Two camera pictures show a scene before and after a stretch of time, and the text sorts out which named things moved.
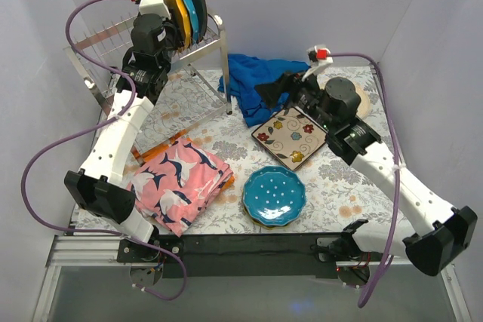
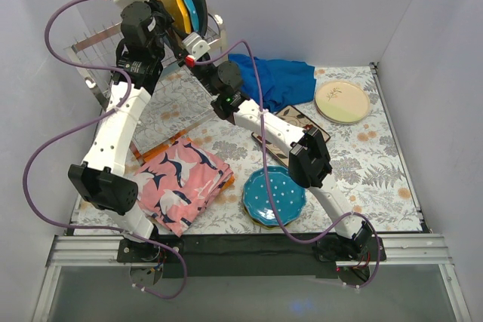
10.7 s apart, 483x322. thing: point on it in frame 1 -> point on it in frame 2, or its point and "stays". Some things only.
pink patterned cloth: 173,185 stays
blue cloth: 245,72 stays
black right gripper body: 298,88 -> 180,57
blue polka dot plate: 274,194 stays
